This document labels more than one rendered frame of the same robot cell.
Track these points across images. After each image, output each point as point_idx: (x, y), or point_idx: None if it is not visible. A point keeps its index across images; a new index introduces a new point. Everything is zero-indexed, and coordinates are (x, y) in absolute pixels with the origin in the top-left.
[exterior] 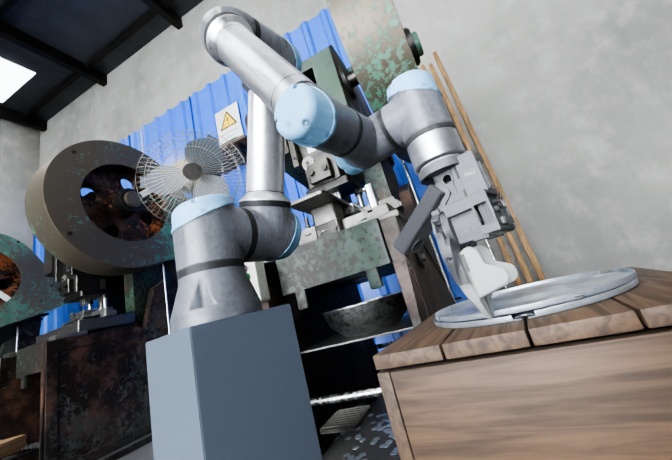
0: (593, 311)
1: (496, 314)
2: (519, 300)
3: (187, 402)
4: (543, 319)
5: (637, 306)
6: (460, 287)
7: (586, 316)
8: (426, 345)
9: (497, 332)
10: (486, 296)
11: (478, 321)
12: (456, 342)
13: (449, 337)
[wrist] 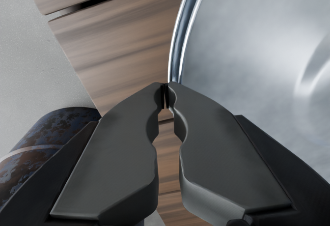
0: (166, 176)
1: None
2: (299, 98)
3: None
4: (158, 141)
5: (161, 197)
6: (103, 115)
7: None
8: None
9: (106, 104)
10: (173, 113)
11: (169, 56)
12: (63, 50)
13: (97, 12)
